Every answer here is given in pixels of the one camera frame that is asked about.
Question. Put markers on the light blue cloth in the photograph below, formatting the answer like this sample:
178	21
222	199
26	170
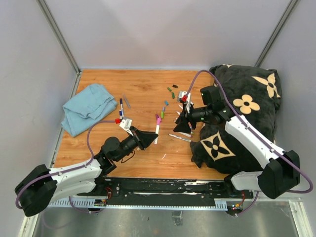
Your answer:
87	108

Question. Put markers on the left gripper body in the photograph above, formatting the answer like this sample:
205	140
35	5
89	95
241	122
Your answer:
132	142

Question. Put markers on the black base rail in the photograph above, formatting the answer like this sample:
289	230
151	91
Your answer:
157	194

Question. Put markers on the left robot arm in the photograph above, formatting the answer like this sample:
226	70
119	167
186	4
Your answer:
43	185

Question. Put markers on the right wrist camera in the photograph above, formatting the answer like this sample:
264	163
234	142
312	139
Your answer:
185	99

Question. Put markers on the grey clear pen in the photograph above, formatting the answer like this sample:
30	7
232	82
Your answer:
126	101

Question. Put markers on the dark blue marker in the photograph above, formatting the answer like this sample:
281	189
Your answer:
121	104

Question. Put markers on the pink cap marker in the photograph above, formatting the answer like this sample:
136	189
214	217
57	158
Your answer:
186	134

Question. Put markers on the black floral pillow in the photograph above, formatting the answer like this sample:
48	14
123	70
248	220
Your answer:
256	93

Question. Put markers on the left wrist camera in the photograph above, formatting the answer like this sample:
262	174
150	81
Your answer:
124	123

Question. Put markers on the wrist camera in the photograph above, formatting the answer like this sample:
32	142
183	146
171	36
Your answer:
185	99
124	123

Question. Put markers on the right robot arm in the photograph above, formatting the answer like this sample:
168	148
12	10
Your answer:
280	169

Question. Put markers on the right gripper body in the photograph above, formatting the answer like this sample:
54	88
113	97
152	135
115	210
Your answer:
197	115

